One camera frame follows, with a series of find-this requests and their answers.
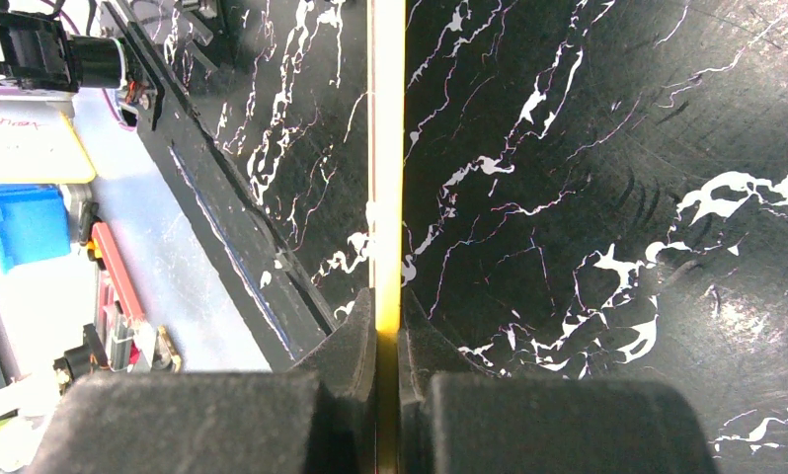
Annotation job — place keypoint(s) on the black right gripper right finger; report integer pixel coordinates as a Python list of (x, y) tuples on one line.
[(455, 418)]

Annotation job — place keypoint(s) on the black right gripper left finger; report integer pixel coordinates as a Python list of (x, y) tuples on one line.
[(314, 418)]

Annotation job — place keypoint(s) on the yellow-framed whiteboard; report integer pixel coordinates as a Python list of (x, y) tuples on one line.
[(386, 75)]

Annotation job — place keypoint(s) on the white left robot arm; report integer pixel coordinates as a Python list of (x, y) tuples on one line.
[(44, 62)]

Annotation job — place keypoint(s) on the blue plastic box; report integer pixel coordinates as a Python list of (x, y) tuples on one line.
[(33, 225)]

